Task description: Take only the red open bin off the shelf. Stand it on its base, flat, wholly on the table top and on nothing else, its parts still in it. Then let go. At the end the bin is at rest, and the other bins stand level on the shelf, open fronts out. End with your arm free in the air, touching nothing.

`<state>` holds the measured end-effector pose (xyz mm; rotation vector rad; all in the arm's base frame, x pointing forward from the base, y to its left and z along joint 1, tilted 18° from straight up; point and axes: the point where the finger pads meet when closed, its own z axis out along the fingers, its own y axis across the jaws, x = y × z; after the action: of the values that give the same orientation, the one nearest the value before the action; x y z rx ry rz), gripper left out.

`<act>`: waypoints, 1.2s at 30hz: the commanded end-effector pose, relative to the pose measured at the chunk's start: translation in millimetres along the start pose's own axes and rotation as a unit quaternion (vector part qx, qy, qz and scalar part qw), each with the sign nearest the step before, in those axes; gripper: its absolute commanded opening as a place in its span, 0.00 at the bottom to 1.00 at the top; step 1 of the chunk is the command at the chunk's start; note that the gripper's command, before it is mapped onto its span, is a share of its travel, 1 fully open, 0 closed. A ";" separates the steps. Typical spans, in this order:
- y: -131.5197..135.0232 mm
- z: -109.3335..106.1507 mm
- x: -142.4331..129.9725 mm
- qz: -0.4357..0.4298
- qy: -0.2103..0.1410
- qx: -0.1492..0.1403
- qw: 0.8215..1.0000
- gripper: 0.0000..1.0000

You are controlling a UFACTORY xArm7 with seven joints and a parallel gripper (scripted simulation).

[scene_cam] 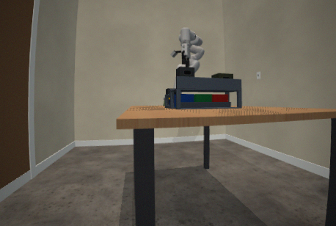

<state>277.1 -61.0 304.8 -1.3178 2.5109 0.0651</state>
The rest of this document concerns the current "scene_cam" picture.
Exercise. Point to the grey metal shelf rack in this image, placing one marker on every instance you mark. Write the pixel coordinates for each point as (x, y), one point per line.
(200, 84)

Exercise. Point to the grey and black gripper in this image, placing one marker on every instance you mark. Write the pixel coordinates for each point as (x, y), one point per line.
(185, 59)

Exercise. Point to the green open bin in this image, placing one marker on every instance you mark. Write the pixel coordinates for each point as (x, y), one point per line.
(202, 97)

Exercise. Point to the blue open bin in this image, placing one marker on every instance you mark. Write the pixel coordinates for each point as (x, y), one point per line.
(185, 98)

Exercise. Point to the red bin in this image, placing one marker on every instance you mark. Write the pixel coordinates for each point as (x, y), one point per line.
(219, 98)

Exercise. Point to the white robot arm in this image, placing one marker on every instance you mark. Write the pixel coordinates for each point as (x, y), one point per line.
(188, 36)

